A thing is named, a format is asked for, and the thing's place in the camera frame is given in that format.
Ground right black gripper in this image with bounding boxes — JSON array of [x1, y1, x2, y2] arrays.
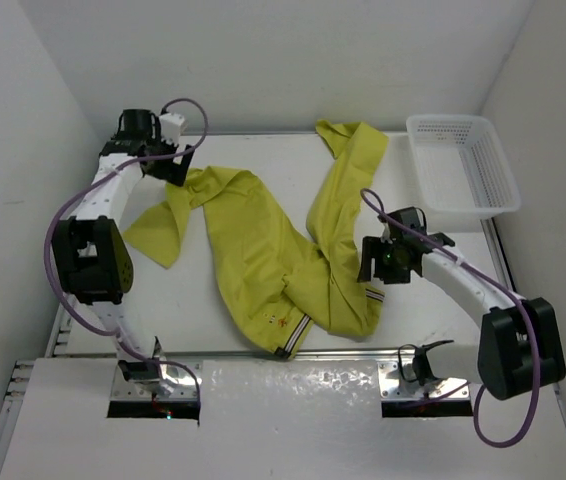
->
[[357, 236, 409, 285]]

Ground yellow-green trousers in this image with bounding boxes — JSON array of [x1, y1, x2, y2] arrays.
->
[[123, 120, 389, 359]]

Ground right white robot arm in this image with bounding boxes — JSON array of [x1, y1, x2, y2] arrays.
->
[[358, 234, 566, 400]]

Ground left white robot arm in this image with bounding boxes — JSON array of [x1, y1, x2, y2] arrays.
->
[[51, 109, 193, 397]]

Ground white perforated plastic basket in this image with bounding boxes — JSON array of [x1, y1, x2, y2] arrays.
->
[[406, 114, 521, 230]]

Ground white front cover board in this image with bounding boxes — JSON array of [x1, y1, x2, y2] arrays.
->
[[1, 358, 566, 479]]

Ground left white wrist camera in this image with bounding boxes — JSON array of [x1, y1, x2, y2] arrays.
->
[[159, 113, 187, 144]]

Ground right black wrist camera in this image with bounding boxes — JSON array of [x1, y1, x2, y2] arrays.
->
[[389, 206, 427, 235]]

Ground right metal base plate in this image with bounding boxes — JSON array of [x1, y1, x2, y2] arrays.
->
[[377, 357, 470, 403]]

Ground metal base plate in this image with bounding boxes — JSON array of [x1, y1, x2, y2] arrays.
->
[[377, 357, 470, 403], [110, 360, 202, 402]]

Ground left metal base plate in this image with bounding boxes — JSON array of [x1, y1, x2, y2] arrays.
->
[[110, 360, 202, 402]]

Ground aluminium table frame rail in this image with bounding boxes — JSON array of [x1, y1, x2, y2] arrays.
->
[[0, 132, 119, 480]]

